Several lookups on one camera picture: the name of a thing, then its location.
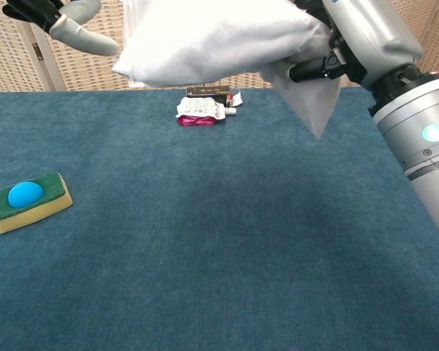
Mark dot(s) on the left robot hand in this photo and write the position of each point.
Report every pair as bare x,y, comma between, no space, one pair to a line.
84,40

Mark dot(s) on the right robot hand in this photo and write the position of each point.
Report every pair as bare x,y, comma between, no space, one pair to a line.
369,33

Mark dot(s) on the transparent plastic zip bag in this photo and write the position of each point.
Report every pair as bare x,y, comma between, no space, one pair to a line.
314,106

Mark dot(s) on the white towel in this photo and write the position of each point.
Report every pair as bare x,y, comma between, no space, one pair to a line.
212,40

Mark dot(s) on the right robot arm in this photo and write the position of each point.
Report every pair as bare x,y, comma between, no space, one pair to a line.
424,168

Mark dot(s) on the woven folding screen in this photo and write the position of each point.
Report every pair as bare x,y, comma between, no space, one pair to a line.
7,55

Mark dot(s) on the black rectangular box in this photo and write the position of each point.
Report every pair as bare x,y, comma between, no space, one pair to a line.
206,90

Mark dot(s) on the white pink spout pouch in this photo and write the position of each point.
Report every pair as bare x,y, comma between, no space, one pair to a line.
197,109

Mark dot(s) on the yellow green scouring sponge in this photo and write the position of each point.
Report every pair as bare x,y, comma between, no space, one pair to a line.
55,183

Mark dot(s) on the small red white wrapper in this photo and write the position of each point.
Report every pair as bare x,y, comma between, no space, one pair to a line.
236,98

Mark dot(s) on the blue ball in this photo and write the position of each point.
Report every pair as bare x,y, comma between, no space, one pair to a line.
25,195

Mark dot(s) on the teal table cover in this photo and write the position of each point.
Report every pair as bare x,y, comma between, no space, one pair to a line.
168,256

